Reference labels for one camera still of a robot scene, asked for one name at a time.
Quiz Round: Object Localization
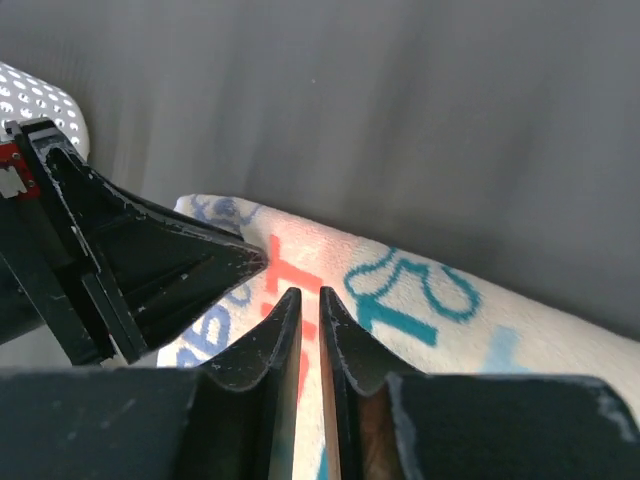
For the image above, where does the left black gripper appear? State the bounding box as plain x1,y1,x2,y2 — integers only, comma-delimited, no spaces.
1,119,265,366

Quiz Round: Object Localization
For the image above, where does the colourful rabbit print towel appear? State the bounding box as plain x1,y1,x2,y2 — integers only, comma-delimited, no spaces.
158,194,639,479

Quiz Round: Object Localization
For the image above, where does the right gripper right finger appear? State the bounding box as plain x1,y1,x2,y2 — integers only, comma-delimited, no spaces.
319,286,425,479

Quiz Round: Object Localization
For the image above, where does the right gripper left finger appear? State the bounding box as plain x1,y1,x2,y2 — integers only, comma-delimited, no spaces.
197,287,301,479

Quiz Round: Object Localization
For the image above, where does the white perforated plastic basket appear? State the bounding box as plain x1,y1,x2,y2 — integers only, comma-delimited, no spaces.
0,62,90,160

